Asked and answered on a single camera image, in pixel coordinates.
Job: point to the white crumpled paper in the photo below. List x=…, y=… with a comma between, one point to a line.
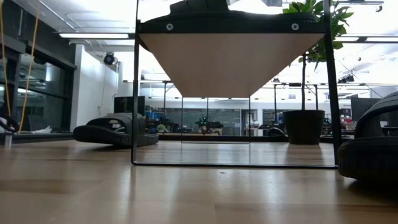
x=42, y=130

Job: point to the ceiling mounted black camera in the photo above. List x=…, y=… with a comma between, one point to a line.
x=109, y=59

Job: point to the ceiling light strip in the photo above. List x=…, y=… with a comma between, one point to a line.
x=367, y=39
x=93, y=35

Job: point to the white cylinder post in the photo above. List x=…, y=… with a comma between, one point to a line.
x=8, y=141

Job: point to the blue storage bins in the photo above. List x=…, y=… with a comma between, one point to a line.
x=150, y=116

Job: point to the potted green plant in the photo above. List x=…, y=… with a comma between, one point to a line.
x=303, y=127

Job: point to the black rubber slide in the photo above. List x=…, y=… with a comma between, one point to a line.
x=199, y=7
x=102, y=133
x=370, y=155

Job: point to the black frame wooden shelf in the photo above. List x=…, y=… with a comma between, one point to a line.
x=230, y=62

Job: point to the black monitor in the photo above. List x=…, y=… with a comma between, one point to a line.
x=124, y=104
x=359, y=107

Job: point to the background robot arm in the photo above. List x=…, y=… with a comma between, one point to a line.
x=205, y=123

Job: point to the black aluminium rig frame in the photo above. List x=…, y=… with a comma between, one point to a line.
x=43, y=137

